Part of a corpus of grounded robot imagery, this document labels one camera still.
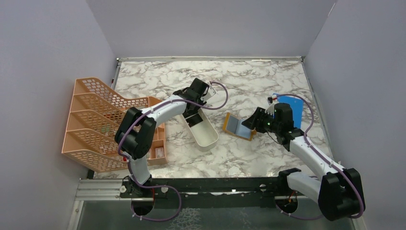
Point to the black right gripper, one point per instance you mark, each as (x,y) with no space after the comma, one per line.
(253,122)

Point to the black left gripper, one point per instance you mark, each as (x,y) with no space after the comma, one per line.
(191,111)

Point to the yellow leather card holder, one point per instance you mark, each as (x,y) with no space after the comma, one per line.
(233,126)

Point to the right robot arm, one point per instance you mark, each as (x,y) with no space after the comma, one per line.
(337,191)

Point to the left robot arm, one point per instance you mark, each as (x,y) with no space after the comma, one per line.
(137,129)

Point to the white plastic card tray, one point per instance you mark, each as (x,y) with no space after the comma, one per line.
(204,134)

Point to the peach plastic file rack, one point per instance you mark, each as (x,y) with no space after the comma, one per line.
(95,114)

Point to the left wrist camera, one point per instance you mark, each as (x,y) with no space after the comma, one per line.
(208,93)

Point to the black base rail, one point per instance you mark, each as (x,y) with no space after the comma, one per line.
(172,193)

